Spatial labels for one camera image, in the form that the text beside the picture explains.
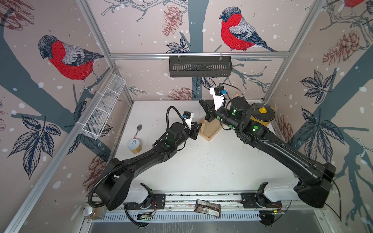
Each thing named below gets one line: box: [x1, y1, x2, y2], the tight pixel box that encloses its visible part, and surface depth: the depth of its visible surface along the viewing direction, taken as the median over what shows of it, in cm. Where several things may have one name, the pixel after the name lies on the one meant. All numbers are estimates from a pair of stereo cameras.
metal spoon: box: [133, 123, 143, 140], surface depth 106 cm
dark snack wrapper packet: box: [193, 198, 221, 219], surface depth 72 cm
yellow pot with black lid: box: [250, 102, 276, 127], surface depth 99 cm
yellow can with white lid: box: [127, 138, 142, 154], surface depth 92 cm
